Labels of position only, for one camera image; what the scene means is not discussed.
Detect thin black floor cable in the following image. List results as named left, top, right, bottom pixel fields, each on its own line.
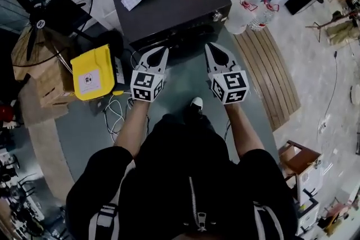
left=317, top=50, right=339, bottom=133

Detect brown cardboard boxes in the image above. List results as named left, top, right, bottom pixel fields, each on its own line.
left=11, top=27, right=77, bottom=109

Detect brown floor board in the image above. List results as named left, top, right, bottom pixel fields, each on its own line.
left=17, top=84, right=75, bottom=203

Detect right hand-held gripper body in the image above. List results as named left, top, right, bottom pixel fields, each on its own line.
left=207, top=62, right=250, bottom=106

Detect person's black white shoe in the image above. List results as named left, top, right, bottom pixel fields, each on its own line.
left=183, top=97, right=204, bottom=122

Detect yellow bag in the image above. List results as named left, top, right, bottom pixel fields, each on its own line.
left=70, top=43, right=116, bottom=101

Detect person's right forearm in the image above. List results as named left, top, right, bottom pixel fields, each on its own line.
left=223, top=102, right=266, bottom=160

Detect person's left forearm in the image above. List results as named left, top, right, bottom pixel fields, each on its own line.
left=113, top=97, right=150, bottom=159

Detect white power strip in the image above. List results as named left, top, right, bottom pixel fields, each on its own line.
left=113, top=58, right=126, bottom=85

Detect brown wooden stool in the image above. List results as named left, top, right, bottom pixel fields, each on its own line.
left=278, top=139, right=323, bottom=178

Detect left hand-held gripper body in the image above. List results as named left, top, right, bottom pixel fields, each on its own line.
left=129, top=62, right=166, bottom=103

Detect grey backpack strap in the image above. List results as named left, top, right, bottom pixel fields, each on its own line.
left=252, top=201, right=285, bottom=240
left=88, top=203, right=118, bottom=240

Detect brown tripod stand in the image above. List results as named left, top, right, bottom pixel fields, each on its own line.
left=305, top=10, right=360, bottom=43

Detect red round object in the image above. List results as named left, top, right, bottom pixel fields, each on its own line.
left=0, top=105, right=15, bottom=122

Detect white cables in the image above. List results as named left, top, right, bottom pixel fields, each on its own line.
left=103, top=92, right=134, bottom=144

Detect white small cabinet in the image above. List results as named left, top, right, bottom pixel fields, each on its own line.
left=292, top=165, right=325, bottom=206

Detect wooden slat mat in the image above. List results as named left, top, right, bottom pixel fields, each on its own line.
left=233, top=26, right=302, bottom=132

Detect black standing fan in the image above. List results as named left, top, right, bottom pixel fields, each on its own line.
left=0, top=0, right=94, bottom=69

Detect person's black jacket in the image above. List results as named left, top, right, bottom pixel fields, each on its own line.
left=65, top=113, right=299, bottom=240

